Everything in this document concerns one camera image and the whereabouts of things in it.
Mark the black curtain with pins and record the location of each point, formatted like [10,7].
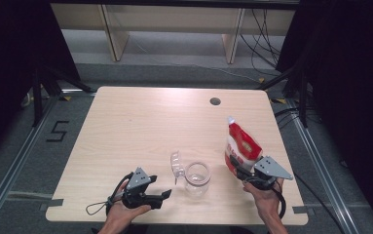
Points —
[15,58]
[353,81]

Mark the aluminium floor rail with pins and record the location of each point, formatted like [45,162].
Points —
[15,162]
[323,169]

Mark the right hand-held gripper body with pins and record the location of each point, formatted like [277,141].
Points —
[270,169]

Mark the clear jar lid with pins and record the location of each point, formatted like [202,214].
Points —
[177,164]

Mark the red and white refill pouch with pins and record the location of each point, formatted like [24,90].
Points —
[244,146]

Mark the black metal stand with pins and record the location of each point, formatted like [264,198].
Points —
[302,94]
[38,97]

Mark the light wooden shelf unit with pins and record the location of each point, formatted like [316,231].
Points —
[174,18]

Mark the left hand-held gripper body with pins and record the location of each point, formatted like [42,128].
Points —
[138,180]

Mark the clear glass jar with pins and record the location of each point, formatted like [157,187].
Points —
[197,178]

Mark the yellow black tape marker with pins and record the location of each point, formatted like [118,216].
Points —
[261,80]
[66,98]
[279,100]

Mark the person's left hand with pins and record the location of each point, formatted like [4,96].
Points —
[120,216]

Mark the person's right hand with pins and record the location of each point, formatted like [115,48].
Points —
[267,203]

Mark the grey tape strip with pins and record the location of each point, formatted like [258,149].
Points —
[300,209]
[52,203]

